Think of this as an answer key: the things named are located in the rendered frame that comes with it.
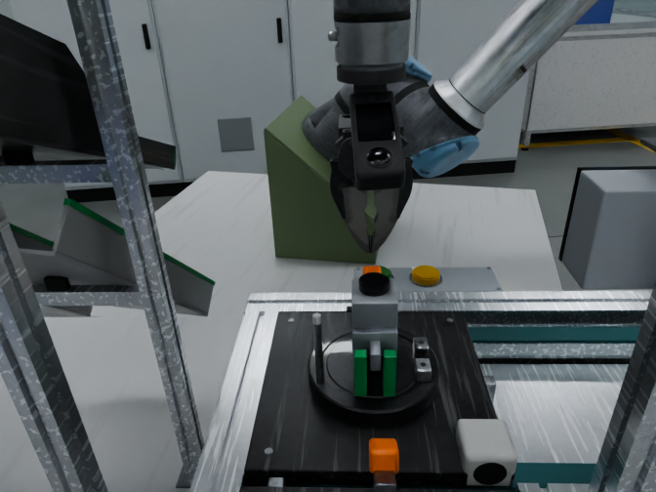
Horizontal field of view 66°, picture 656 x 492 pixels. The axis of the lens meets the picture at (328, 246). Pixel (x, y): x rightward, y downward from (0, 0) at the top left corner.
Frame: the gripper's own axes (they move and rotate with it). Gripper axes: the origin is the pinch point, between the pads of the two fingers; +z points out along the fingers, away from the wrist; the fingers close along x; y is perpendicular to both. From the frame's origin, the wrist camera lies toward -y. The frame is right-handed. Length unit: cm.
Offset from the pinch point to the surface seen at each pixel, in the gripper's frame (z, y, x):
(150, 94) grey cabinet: 36, 271, 129
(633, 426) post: 0.1, -26.8, -17.4
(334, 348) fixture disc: 8.4, -8.4, 4.3
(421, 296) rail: 11.4, 6.1, -7.3
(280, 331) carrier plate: 10.4, -2.9, 11.1
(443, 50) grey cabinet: 19, 298, -57
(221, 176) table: 22, 82, 39
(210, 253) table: 21, 37, 31
